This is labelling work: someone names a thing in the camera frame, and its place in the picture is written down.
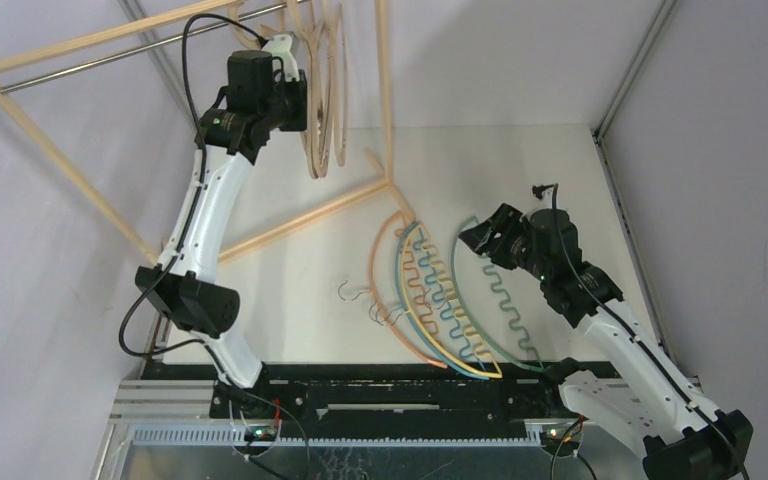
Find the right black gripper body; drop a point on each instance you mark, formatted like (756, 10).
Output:
(496, 232)

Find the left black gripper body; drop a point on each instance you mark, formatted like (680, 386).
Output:
(287, 107)

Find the beige plastic hanger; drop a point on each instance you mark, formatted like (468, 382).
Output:
(318, 99)
(329, 23)
(340, 119)
(310, 142)

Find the green wavy wire hanger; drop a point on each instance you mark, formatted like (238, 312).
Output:
(514, 323)

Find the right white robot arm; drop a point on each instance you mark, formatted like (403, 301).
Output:
(664, 419)

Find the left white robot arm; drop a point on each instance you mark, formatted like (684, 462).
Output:
(182, 285)

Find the metal hanging rod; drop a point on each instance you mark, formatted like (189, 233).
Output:
(126, 56)

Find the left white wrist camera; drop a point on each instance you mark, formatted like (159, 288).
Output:
(282, 48)

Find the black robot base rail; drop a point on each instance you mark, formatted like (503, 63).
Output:
(403, 402)

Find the right aluminium frame post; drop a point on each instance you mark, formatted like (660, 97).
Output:
(653, 35)

